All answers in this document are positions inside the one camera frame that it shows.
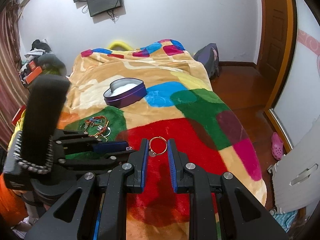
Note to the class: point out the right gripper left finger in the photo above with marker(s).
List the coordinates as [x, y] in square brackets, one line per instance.
[89, 204]

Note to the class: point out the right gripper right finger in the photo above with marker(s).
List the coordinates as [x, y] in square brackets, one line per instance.
[221, 207]

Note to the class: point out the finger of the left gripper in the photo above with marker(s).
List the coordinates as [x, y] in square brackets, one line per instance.
[110, 146]
[108, 162]

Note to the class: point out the purple heart-shaped tin box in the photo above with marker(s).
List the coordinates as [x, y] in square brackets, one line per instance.
[124, 92]

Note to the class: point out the orange box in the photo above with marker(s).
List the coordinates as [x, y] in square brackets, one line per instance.
[33, 75]

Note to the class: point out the striped red curtain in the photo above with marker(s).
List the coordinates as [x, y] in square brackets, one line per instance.
[13, 93]

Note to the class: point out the pink croc shoe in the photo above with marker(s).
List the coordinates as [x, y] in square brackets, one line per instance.
[277, 146]

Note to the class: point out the pile of clothes and boxes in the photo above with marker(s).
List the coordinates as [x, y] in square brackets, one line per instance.
[41, 55]

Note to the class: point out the colourful patchwork fleece blanket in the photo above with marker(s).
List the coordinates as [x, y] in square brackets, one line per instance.
[179, 105]

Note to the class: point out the white hard-shell suitcase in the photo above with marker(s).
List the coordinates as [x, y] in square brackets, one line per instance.
[295, 178]

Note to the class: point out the yellow curved foam tube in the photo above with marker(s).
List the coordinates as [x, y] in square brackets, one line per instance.
[117, 45]

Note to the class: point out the white sliding wardrobe door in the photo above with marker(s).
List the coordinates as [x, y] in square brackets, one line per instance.
[298, 105]

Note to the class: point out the dark purple backpack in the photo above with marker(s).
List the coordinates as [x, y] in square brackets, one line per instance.
[209, 57]

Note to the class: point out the brown wooden door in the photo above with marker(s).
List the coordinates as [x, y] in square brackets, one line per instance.
[273, 39]

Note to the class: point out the small black wall monitor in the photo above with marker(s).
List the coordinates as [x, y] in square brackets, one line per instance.
[97, 7]

